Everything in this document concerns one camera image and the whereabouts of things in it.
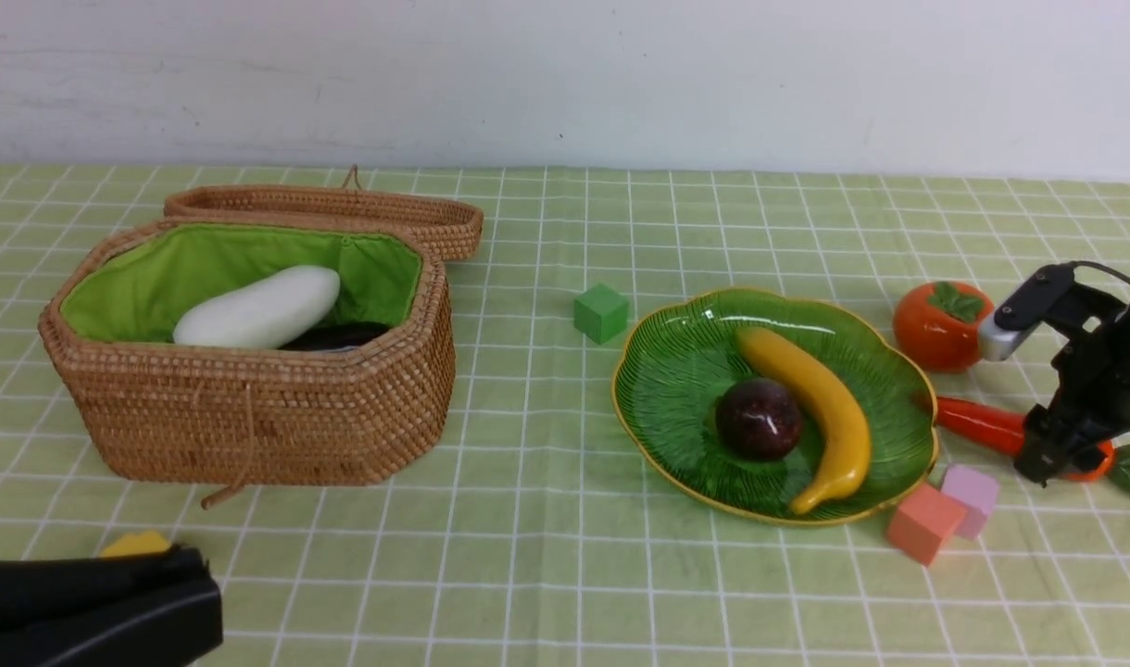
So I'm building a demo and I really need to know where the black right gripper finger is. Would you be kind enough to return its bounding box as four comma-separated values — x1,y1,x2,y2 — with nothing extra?
1014,431,1061,486
1048,443,1109,478

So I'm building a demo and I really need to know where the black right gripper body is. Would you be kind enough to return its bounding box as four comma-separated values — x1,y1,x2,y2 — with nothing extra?
1025,309,1130,453

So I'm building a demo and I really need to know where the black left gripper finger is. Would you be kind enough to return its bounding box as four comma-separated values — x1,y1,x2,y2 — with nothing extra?
0,579,225,666
0,545,210,632

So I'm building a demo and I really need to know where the orange carrot with leaves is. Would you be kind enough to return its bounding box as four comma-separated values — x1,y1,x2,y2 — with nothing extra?
912,395,1130,495

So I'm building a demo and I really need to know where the orange persimmon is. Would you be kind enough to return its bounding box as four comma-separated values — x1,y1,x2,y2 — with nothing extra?
892,281,994,374

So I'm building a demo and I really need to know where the dark purple mangosteen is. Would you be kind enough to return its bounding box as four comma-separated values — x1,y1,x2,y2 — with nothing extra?
712,376,805,461

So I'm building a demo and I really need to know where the yellow banana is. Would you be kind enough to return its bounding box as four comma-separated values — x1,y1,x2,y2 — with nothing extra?
735,326,873,516

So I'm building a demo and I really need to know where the white radish with leaves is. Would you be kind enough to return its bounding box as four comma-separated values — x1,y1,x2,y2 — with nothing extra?
172,265,341,349

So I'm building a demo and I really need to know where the dark purple eggplant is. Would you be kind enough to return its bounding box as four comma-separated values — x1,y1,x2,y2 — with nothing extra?
280,321,392,353

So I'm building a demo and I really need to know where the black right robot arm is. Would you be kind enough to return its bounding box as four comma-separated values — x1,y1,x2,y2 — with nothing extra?
1014,279,1130,485

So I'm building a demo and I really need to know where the lilac foam block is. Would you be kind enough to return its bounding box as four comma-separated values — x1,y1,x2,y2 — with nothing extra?
939,464,1000,542

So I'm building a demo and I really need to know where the yellow foam block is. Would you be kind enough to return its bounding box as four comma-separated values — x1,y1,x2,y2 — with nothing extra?
99,529,172,558

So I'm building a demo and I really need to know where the salmon pink foam block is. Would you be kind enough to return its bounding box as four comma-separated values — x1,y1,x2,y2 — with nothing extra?
885,483,966,568

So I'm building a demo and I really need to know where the woven wicker basket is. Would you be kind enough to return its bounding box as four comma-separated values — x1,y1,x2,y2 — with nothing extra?
37,217,457,508

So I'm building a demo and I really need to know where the green leaf-shaped glass plate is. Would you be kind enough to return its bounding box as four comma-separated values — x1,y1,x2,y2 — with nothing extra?
611,287,939,526

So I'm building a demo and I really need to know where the green foam cube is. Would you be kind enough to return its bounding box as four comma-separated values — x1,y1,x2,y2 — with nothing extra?
572,283,631,345

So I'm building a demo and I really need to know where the woven wicker basket lid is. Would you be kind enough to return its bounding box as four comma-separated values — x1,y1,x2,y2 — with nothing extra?
163,166,484,261

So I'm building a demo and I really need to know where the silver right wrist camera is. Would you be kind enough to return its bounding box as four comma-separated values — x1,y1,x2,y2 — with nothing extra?
976,262,1125,364

